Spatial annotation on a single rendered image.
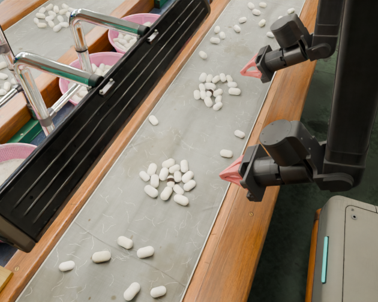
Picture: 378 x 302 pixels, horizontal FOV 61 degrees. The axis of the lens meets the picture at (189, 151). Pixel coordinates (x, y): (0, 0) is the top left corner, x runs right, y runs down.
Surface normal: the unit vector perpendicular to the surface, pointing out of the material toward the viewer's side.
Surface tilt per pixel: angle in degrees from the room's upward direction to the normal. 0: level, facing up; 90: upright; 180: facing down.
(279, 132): 41
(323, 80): 0
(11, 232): 58
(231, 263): 0
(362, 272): 0
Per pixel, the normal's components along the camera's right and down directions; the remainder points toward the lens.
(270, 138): -0.59, -0.63
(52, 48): 0.04, -0.61
